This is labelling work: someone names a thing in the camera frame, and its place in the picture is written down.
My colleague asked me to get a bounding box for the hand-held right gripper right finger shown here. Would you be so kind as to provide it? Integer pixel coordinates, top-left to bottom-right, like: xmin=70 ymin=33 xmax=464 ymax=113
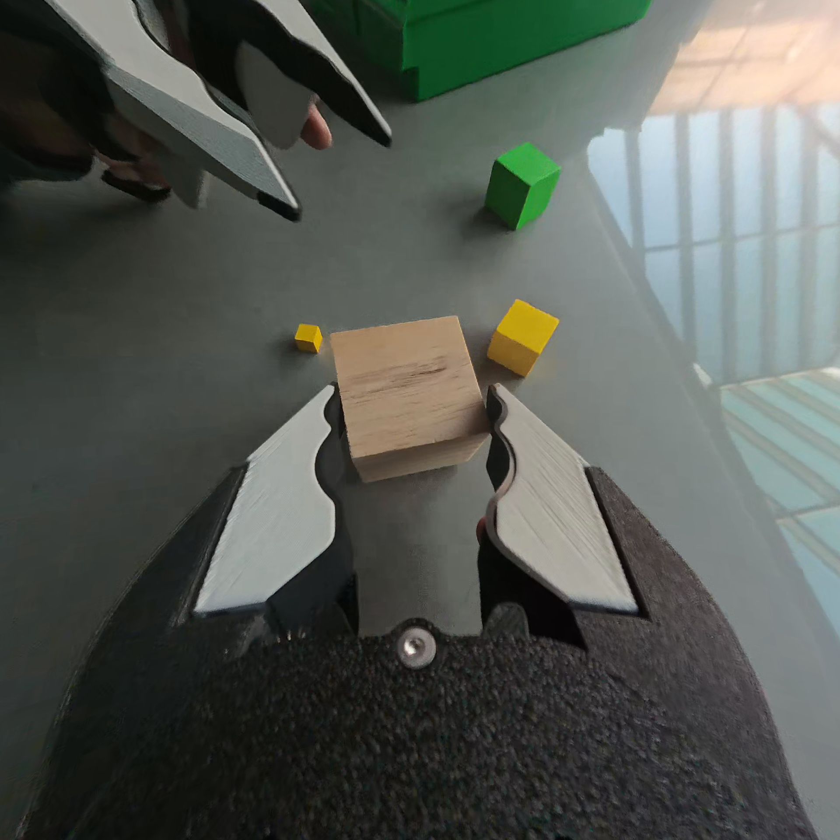
xmin=476 ymin=382 xmax=641 ymax=651

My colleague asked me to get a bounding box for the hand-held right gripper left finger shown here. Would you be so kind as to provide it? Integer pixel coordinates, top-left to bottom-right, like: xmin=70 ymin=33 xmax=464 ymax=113
xmin=193 ymin=382 xmax=358 ymax=641

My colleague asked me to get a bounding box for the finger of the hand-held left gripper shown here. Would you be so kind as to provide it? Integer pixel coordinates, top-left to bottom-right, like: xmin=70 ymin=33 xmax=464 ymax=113
xmin=45 ymin=0 xmax=304 ymax=223
xmin=233 ymin=0 xmax=393 ymax=148

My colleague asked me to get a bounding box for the green plastic bin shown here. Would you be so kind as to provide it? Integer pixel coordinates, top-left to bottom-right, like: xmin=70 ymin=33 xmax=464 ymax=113
xmin=308 ymin=0 xmax=654 ymax=102

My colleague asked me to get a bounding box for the large plain wooden cube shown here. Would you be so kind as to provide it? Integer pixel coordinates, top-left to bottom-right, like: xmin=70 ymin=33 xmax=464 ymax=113
xmin=329 ymin=315 xmax=492 ymax=483

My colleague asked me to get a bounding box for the green wooden cube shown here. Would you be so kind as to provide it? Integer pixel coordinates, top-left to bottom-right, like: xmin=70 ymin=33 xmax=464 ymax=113
xmin=484 ymin=142 xmax=562 ymax=231

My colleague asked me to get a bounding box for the person's left hand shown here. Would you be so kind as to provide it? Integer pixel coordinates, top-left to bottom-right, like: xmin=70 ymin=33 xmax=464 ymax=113
xmin=0 ymin=33 xmax=333 ymax=201

